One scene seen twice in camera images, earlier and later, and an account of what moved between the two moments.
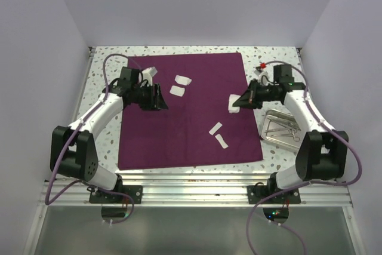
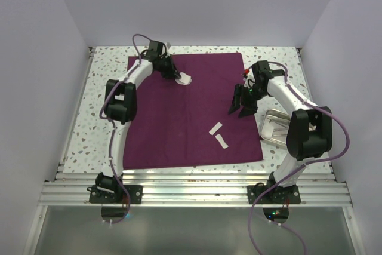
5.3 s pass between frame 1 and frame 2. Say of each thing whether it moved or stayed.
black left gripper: moved
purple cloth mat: stayed
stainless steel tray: stayed
